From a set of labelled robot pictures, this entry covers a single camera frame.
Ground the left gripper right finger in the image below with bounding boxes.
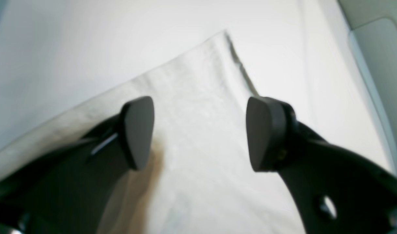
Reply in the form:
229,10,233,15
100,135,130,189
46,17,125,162
246,97,397,234

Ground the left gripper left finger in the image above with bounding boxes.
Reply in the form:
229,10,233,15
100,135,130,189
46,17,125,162
0,96,155,234

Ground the light grey t-shirt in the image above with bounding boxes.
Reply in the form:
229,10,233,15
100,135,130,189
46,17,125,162
0,32,305,234

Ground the grey bin at corner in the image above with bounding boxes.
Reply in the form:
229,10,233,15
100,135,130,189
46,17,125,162
339,0,397,173

